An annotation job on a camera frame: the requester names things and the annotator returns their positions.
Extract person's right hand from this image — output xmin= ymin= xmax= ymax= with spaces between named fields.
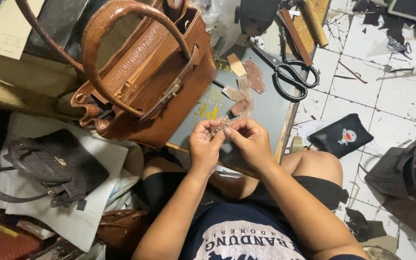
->
xmin=224 ymin=117 xmax=278 ymax=173

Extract person's left hand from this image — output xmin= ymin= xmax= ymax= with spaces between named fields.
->
xmin=189 ymin=119 xmax=227 ymax=175

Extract dark grey handbag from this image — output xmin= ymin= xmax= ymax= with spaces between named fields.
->
xmin=363 ymin=138 xmax=416 ymax=242

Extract tan leather piece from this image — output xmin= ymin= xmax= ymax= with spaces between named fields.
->
xmin=227 ymin=53 xmax=247 ymax=77

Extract plain brown handbag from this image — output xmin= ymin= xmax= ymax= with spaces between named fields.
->
xmin=96 ymin=209 xmax=151 ymax=255

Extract brown crocodile leather handbag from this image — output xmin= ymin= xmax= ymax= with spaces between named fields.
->
xmin=15 ymin=0 xmax=219 ymax=149

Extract brown leather strap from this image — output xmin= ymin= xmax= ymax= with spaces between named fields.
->
xmin=278 ymin=8 xmax=314 ymax=67

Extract dark leather scrap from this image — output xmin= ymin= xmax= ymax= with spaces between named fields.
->
xmin=344 ymin=207 xmax=388 ymax=243

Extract clear plastic bag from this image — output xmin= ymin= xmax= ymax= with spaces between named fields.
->
xmin=189 ymin=0 xmax=245 ymax=58

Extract heap of black scraps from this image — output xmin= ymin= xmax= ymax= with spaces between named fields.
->
xmin=352 ymin=0 xmax=416 ymax=60

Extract black handbag with gold clasp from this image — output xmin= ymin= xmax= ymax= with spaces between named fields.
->
xmin=0 ymin=129 xmax=110 ymax=208

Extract person's dark printed shirt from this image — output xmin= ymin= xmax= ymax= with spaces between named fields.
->
xmin=178 ymin=202 xmax=367 ymax=260

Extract black machine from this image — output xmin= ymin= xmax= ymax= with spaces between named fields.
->
xmin=234 ymin=0 xmax=284 ymax=37

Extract wooden tool handle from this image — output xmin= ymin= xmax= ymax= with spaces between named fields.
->
xmin=301 ymin=0 xmax=329 ymax=48

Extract yellow marker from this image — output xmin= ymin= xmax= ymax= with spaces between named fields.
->
xmin=0 ymin=225 xmax=19 ymax=238

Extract grey printed work board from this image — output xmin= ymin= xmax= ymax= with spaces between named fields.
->
xmin=166 ymin=45 xmax=303 ymax=178

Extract person's black shorts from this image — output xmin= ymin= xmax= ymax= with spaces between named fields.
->
xmin=133 ymin=171 xmax=349 ymax=232

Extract white sheet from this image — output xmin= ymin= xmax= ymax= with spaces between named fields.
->
xmin=0 ymin=113 xmax=130 ymax=253

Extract small metal clasp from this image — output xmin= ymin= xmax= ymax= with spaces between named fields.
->
xmin=210 ymin=116 xmax=230 ymax=137

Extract black handled scissors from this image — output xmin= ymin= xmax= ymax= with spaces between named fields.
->
xmin=251 ymin=40 xmax=320 ymax=103

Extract black cartoon pouch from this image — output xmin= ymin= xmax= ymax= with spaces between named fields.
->
xmin=307 ymin=113 xmax=374 ymax=159

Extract cream paper card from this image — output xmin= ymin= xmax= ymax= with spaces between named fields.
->
xmin=0 ymin=0 xmax=46 ymax=60

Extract red textured material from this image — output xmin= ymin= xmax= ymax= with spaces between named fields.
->
xmin=0 ymin=220 xmax=43 ymax=260

